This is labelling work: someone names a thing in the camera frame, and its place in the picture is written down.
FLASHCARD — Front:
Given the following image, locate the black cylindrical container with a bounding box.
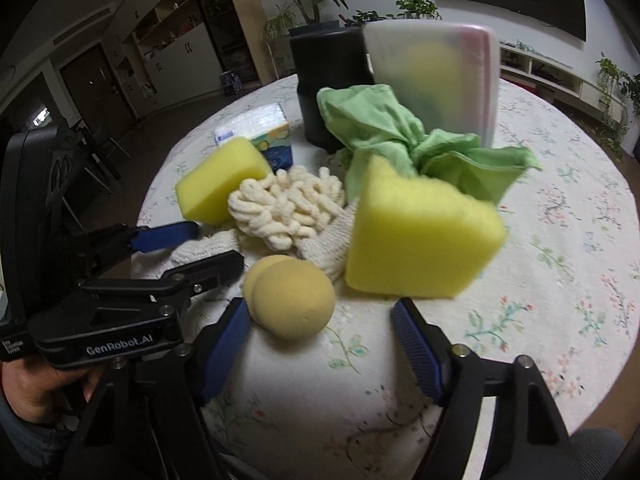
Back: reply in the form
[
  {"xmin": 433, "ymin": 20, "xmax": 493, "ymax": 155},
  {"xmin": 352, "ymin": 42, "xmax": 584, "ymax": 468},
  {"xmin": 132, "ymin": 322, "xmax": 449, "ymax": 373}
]
[{"xmin": 288, "ymin": 27, "xmax": 377, "ymax": 154}]

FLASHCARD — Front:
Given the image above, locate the white tv cabinet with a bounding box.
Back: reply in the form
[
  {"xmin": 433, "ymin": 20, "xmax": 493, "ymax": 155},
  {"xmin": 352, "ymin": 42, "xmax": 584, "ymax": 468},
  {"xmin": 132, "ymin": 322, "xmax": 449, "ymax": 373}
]
[{"xmin": 500, "ymin": 42, "xmax": 629, "ymax": 125}]

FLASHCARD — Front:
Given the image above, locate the cream chenille mitt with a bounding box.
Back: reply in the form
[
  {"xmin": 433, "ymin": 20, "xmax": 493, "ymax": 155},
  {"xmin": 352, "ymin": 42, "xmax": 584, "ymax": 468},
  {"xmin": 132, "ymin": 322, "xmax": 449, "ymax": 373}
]
[{"xmin": 228, "ymin": 166, "xmax": 346, "ymax": 252}]

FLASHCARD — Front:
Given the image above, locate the round tan sponge ball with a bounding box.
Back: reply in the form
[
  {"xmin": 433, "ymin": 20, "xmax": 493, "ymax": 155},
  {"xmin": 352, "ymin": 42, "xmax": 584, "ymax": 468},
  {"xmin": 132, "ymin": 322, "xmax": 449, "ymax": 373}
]
[{"xmin": 242, "ymin": 255, "xmax": 335, "ymax": 341}]

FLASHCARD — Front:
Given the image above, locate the floral white tablecloth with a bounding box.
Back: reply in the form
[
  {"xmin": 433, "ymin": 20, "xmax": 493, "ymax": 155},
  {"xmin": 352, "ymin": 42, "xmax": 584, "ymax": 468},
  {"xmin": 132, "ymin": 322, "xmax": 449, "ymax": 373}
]
[{"xmin": 135, "ymin": 72, "xmax": 640, "ymax": 480}]

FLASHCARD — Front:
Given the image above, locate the translucent white plastic box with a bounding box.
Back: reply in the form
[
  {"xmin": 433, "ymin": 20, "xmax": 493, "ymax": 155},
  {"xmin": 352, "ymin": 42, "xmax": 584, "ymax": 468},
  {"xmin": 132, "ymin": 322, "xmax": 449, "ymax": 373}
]
[{"xmin": 362, "ymin": 18, "xmax": 500, "ymax": 148}]

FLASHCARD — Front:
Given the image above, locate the person's left hand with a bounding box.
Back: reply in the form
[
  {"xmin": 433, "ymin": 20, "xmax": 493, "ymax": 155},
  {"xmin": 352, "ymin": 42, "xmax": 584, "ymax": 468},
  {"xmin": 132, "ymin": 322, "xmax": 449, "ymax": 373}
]
[{"xmin": 1, "ymin": 359, "xmax": 104, "ymax": 424}]

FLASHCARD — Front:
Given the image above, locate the green cloth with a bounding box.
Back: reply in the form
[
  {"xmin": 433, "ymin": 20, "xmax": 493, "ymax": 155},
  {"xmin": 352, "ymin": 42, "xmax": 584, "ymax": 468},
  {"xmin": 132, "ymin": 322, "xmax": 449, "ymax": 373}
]
[{"xmin": 317, "ymin": 84, "xmax": 540, "ymax": 204}]

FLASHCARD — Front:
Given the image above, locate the cream knitted cloth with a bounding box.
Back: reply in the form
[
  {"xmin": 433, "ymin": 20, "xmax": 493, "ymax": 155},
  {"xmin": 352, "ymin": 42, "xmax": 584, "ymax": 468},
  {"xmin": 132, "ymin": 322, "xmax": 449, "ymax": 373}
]
[{"xmin": 141, "ymin": 202, "xmax": 358, "ymax": 282}]

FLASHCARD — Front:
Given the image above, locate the large yellow sponge block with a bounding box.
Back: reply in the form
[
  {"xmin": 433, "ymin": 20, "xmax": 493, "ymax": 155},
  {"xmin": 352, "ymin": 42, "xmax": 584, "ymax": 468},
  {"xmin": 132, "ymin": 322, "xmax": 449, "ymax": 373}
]
[{"xmin": 344, "ymin": 156, "xmax": 506, "ymax": 299}]

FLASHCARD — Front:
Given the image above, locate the white storage cabinet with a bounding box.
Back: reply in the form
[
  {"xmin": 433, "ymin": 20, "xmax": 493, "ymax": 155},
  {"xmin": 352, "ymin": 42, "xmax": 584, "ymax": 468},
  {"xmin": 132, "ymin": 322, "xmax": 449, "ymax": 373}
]
[{"xmin": 104, "ymin": 0, "xmax": 221, "ymax": 117}]

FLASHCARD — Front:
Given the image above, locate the trailing green vine plant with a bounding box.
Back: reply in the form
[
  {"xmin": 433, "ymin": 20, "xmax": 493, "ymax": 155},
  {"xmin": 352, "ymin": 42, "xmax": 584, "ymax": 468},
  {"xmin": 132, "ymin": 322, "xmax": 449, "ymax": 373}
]
[{"xmin": 338, "ymin": 0, "xmax": 442, "ymax": 27}]

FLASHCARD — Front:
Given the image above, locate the yellow rectangular sponge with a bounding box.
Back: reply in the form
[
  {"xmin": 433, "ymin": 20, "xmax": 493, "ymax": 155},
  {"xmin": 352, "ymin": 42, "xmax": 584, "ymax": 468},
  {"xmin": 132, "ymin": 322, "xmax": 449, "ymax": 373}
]
[{"xmin": 175, "ymin": 138, "xmax": 272, "ymax": 226}]

